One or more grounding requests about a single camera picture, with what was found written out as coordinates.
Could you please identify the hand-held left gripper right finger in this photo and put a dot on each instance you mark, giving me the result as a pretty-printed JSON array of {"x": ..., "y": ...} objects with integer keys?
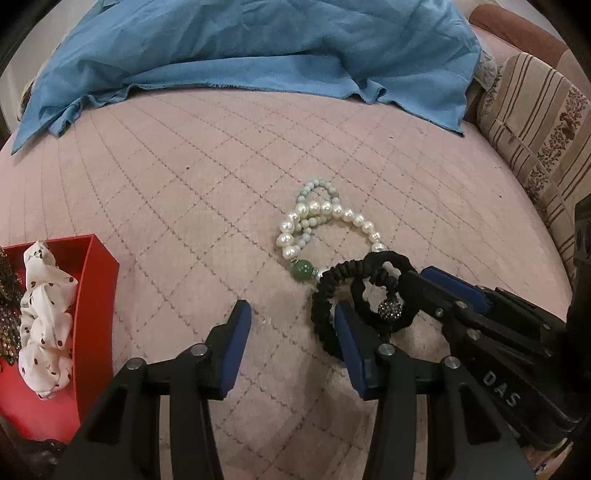
[{"x": 353, "y": 350}]

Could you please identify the pink sofa cushion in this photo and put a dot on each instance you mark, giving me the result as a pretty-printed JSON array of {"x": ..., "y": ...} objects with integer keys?
[{"x": 508, "y": 23}]

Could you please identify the white polka dot scrunchie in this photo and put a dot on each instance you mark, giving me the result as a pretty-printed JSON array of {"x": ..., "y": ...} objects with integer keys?
[{"x": 46, "y": 318}]

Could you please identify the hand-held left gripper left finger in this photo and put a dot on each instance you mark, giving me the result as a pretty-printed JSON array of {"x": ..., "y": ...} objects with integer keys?
[{"x": 233, "y": 350}]

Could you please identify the pale patterned cloth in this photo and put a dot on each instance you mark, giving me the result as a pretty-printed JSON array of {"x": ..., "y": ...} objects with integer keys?
[{"x": 487, "y": 69}]

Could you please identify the red box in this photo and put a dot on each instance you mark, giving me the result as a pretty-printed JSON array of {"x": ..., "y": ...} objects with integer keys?
[{"x": 99, "y": 300}]

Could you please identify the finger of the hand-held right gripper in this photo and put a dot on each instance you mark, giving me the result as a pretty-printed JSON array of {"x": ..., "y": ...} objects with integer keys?
[
  {"x": 455, "y": 288},
  {"x": 427, "y": 297}
]

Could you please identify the thin black scrunchie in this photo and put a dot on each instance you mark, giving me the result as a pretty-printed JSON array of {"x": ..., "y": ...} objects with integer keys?
[{"x": 323, "y": 314}]

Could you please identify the black hair claw clip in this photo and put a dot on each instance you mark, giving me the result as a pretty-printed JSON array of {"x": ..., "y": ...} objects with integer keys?
[{"x": 41, "y": 450}]

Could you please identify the striped floral cushion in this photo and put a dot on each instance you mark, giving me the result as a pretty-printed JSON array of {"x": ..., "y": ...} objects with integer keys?
[{"x": 540, "y": 129}]

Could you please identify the blue cloth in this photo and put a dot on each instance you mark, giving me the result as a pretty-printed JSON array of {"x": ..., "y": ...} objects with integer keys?
[{"x": 258, "y": 41}]

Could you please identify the rhinestone hair clip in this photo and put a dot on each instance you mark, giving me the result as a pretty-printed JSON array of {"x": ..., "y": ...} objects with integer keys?
[{"x": 10, "y": 318}]

